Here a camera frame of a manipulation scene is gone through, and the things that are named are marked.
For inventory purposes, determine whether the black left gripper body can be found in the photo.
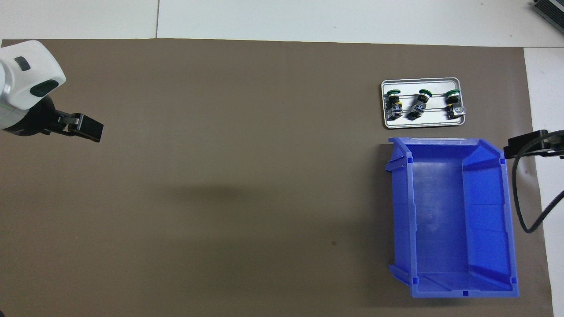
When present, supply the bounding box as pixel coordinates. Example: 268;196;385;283
2;96;60;136

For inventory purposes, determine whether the green push button switch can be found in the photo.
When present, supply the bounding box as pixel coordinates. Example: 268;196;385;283
406;89;433;120
444;89;466;119
386;88;404;120

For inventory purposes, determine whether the silver metal tray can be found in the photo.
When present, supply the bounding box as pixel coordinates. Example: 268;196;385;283
381;78;467;129

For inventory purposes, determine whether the blue plastic storage bin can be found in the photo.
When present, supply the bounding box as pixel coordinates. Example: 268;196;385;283
385;137;519;299

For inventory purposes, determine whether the brown table mat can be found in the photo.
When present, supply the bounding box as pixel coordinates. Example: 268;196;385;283
0;39;554;317

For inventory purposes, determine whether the grey ribbed device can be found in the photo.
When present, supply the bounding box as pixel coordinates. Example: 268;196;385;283
531;0;564;23

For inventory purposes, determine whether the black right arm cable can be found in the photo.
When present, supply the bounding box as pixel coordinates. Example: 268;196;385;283
511;129;564;234

